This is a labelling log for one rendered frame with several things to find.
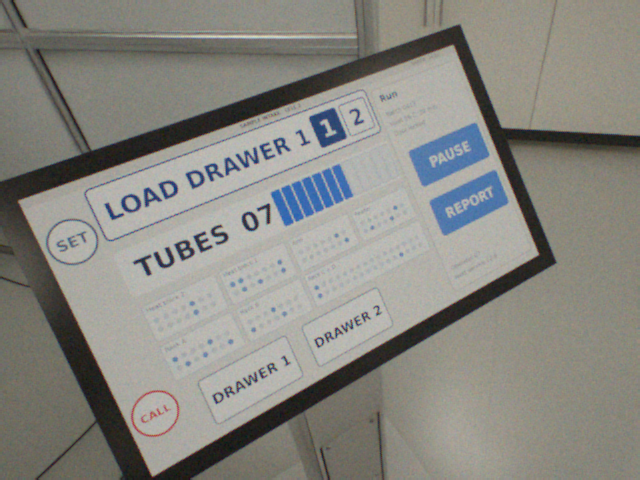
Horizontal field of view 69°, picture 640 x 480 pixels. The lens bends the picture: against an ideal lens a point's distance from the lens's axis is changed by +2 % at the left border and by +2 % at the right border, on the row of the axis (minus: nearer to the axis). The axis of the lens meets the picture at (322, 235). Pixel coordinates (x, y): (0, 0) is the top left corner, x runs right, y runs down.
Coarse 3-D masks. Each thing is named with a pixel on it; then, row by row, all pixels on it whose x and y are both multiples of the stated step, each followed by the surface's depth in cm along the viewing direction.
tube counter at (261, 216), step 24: (384, 144) 51; (336, 168) 49; (360, 168) 50; (384, 168) 50; (264, 192) 46; (288, 192) 47; (312, 192) 48; (336, 192) 49; (360, 192) 49; (240, 216) 45; (264, 216) 46; (288, 216) 47; (312, 216) 48
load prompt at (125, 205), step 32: (352, 96) 50; (256, 128) 46; (288, 128) 47; (320, 128) 49; (352, 128) 50; (192, 160) 44; (224, 160) 45; (256, 160) 46; (288, 160) 47; (96, 192) 42; (128, 192) 43; (160, 192) 43; (192, 192) 44; (224, 192) 45; (128, 224) 42
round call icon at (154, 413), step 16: (160, 384) 42; (128, 400) 41; (144, 400) 42; (160, 400) 42; (176, 400) 43; (128, 416) 41; (144, 416) 42; (160, 416) 42; (176, 416) 43; (144, 432) 42; (160, 432) 42
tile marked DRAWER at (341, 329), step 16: (352, 304) 48; (368, 304) 49; (384, 304) 50; (320, 320) 47; (336, 320) 48; (352, 320) 48; (368, 320) 49; (384, 320) 49; (304, 336) 47; (320, 336) 47; (336, 336) 48; (352, 336) 48; (368, 336) 49; (320, 352) 47; (336, 352) 48
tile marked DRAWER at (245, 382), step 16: (256, 352) 45; (272, 352) 46; (288, 352) 46; (224, 368) 44; (240, 368) 45; (256, 368) 45; (272, 368) 45; (288, 368) 46; (208, 384) 44; (224, 384) 44; (240, 384) 44; (256, 384) 45; (272, 384) 45; (288, 384) 46; (208, 400) 43; (224, 400) 44; (240, 400) 44; (256, 400) 45; (224, 416) 44
